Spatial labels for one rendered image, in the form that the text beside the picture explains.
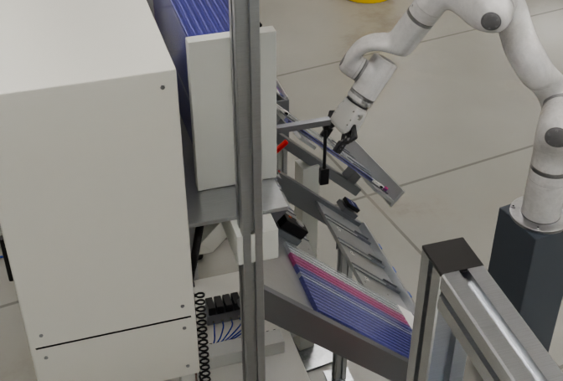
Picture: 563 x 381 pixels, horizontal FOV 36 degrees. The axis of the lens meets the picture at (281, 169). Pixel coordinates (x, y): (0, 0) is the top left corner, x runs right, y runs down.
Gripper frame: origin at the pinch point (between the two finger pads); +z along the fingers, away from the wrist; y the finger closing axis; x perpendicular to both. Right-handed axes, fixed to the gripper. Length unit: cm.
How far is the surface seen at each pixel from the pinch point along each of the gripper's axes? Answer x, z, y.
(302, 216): -5.0, 26.0, -3.0
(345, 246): 11.5, 13.6, -42.4
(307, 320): 53, 13, -86
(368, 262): 3.0, 15.0, -44.9
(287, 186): 22.6, 11.0, -20.6
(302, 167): 5.7, 10.7, -1.5
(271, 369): 23, 48, -57
